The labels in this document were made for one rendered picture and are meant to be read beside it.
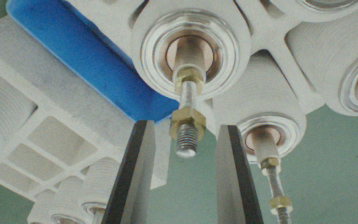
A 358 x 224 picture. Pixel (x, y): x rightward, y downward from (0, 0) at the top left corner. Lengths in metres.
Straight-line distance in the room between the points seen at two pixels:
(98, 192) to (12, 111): 0.18
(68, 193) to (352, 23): 0.51
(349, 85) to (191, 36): 0.14
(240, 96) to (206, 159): 0.47
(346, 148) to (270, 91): 0.58
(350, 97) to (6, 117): 0.40
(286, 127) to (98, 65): 0.32
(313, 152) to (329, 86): 0.53
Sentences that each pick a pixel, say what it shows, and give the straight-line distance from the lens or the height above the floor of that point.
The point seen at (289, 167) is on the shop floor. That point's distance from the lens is 0.77.
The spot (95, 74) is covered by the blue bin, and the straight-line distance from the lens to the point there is 0.39.
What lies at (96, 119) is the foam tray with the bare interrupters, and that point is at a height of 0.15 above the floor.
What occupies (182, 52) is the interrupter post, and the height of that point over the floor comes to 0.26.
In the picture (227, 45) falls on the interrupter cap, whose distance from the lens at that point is 0.16.
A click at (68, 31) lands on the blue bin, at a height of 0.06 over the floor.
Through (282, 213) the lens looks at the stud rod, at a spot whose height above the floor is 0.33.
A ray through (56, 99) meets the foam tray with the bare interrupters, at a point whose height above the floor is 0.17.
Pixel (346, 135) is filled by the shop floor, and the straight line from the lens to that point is 0.73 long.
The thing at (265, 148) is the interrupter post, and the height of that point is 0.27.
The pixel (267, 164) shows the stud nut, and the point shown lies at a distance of 0.21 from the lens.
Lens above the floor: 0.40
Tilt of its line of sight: 49 degrees down
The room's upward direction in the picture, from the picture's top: 175 degrees counter-clockwise
